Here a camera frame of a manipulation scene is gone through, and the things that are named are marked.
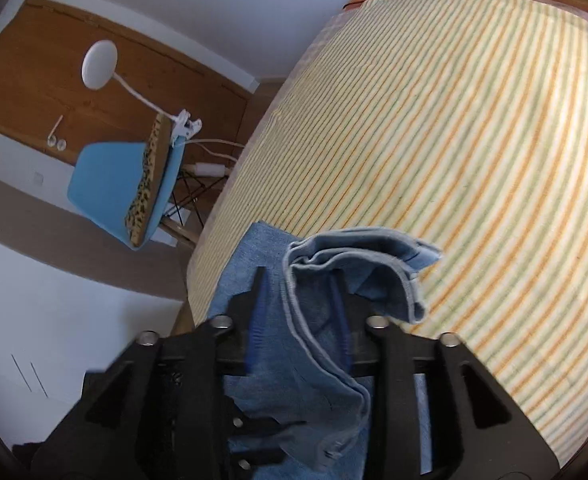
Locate yellow striped blanket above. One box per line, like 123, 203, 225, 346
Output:
186, 0, 588, 468

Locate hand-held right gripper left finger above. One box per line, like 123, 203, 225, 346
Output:
31, 266, 270, 480

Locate white door handle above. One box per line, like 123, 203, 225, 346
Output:
46, 115, 67, 151

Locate white clip lamp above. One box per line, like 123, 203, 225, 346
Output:
81, 40, 202, 148

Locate blue chair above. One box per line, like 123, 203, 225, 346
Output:
66, 141, 230, 251

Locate white cable with adapter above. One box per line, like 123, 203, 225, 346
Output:
181, 137, 247, 178

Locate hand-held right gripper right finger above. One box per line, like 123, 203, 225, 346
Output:
330, 280, 560, 480

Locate light blue denim pants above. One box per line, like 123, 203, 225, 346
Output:
206, 221, 445, 480

